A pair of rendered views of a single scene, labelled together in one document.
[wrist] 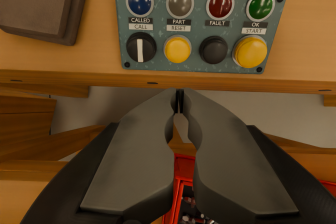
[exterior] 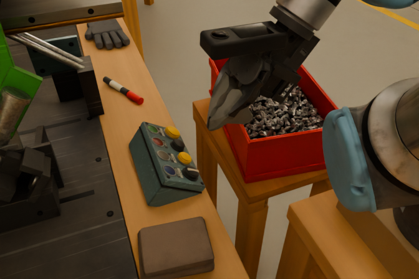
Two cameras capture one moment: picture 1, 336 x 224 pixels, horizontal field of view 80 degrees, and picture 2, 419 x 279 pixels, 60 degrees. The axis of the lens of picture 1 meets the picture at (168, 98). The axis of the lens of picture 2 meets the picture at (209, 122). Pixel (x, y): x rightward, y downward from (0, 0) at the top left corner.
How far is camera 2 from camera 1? 0.51 m
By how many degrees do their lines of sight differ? 51
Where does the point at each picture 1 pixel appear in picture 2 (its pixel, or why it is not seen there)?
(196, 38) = (174, 152)
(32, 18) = (198, 231)
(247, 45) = (171, 131)
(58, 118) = not seen: outside the picture
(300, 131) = not seen: hidden behind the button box
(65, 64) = (218, 225)
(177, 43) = (182, 155)
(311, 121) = not seen: hidden behind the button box
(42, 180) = (312, 239)
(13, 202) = (340, 250)
